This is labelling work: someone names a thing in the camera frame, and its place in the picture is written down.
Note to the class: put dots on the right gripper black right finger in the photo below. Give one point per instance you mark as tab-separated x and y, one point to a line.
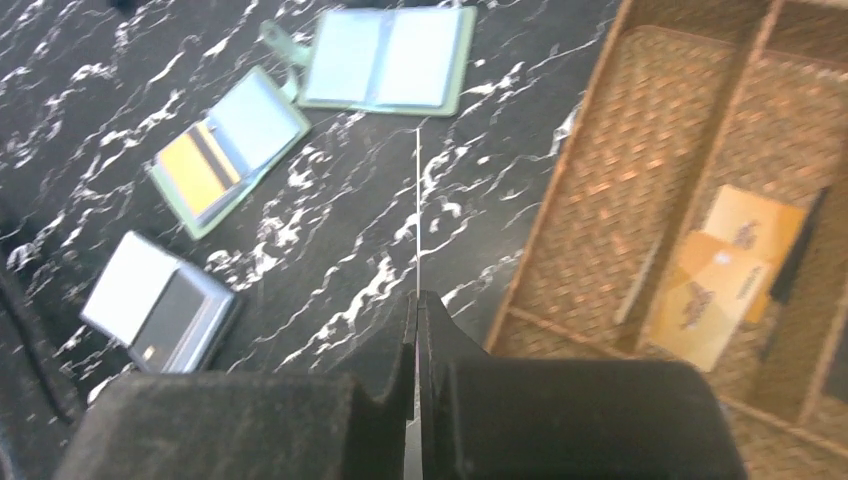
488	417

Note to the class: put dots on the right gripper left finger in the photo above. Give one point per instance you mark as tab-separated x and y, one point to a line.
347	422

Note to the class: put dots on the black VIP card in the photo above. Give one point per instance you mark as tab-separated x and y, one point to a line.
169	340

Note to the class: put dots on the black card holder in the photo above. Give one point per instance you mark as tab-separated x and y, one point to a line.
132	281

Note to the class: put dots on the green card holder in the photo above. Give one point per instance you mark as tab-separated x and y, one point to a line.
404	61
204	172

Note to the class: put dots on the grey card edge-on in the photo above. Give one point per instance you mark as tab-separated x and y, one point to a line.
418	199

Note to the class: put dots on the orange card in tray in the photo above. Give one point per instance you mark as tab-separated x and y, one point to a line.
711	288
762	226

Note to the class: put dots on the wicker divided tray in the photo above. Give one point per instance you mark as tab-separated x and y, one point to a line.
708	128

